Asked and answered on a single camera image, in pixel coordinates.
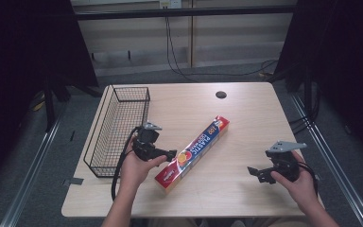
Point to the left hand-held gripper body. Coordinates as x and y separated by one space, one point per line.
146 138

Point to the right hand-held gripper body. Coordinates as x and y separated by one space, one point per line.
285 160

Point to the long plastic wrap box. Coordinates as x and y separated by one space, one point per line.
193 153

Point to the person's right hand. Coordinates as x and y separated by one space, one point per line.
299 189

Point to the person's left hand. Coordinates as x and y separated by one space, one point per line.
135 170

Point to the grey tape strip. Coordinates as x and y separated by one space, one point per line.
74 181

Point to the black metal stand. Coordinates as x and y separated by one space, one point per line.
48 107

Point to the black curtain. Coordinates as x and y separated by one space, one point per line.
28 47
343 63

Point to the black horizontal metal bar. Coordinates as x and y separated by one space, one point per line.
182 12

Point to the metal floor rail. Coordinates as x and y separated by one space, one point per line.
334 164
28 179

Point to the white wall outlet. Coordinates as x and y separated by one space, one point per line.
170 3

